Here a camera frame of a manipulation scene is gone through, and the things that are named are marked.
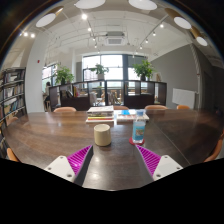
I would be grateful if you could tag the stack of books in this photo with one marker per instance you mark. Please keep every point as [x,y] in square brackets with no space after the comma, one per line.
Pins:
[100,114]

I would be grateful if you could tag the orange chair far right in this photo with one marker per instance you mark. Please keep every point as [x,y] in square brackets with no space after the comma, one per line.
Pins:
[184,107]

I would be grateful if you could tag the dark low shelf divider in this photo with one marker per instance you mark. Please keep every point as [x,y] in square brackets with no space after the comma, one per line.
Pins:
[133,94]

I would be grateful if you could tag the white radiator panel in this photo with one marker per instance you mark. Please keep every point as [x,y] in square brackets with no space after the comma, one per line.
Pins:
[184,97]

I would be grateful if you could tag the white blue magazine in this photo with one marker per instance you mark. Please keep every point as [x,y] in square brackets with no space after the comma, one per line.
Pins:
[125,115]

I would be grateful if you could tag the cream ceramic cup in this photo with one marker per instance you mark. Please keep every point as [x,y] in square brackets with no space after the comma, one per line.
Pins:
[102,134]

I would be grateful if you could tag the red round coaster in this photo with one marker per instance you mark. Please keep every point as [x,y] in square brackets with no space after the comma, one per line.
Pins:
[130,141]

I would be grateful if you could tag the ceiling air conditioner unit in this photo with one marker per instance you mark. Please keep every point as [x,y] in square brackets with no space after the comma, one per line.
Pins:
[114,38]

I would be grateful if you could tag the round pendant lamp centre right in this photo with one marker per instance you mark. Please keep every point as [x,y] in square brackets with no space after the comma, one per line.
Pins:
[143,4]

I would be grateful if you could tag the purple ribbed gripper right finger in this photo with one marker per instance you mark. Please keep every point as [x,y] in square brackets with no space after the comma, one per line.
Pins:
[153,166]

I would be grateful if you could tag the middle potted plant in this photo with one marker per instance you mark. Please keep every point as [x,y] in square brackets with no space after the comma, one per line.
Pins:
[100,70]

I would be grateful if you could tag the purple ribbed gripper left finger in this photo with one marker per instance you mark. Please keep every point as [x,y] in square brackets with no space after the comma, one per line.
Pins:
[74,167]

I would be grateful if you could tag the orange chair far middle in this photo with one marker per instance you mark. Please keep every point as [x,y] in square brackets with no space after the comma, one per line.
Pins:
[156,107]

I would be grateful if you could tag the right potted plant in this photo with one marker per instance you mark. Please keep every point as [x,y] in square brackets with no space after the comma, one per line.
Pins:
[144,70]

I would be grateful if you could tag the round pendant lamp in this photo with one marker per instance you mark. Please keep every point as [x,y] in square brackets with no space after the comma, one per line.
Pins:
[178,19]
[143,4]
[89,4]
[49,17]
[197,35]

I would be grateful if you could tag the left potted plant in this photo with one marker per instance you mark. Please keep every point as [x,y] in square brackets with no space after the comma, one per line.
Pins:
[63,75]

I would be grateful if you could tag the clear plastic water bottle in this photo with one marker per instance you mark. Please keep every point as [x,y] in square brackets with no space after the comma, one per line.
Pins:
[138,127]

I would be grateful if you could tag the round pendant lamp left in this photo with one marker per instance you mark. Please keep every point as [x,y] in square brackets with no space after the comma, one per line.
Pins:
[49,17]

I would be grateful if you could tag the orange chair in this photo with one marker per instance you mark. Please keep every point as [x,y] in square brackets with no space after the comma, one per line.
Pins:
[65,109]
[156,107]
[184,107]
[217,149]

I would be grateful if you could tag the round pendant lamp far right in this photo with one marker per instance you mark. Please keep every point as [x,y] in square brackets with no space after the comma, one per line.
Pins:
[197,35]

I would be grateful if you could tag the orange chair far left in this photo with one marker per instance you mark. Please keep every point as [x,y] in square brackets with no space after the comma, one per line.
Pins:
[65,109]

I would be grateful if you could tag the potted plant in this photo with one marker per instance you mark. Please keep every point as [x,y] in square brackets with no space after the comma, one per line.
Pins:
[144,70]
[63,75]
[100,70]

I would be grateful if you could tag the tall bookshelf at left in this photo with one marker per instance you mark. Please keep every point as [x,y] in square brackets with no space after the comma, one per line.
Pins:
[12,100]

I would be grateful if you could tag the orange chair right side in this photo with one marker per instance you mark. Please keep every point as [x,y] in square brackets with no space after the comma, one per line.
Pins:
[217,149]

